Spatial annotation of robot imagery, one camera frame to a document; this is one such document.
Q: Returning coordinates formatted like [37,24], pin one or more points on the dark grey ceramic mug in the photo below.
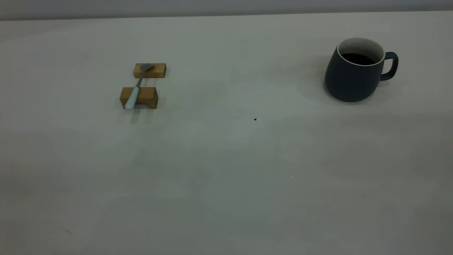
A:
[347,81]

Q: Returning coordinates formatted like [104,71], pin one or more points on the notched wooden block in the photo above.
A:
[148,95]

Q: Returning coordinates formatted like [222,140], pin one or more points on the flat wooden block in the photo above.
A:
[158,71]

